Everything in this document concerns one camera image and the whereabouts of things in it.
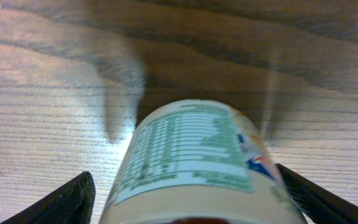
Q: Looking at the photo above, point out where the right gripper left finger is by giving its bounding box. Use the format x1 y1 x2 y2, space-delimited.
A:
2 172 96 224

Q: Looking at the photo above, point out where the green lidded jar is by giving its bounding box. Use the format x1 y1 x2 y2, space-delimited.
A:
100 100 305 223

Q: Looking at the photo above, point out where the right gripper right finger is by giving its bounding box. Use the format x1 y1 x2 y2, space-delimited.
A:
277 164 358 224

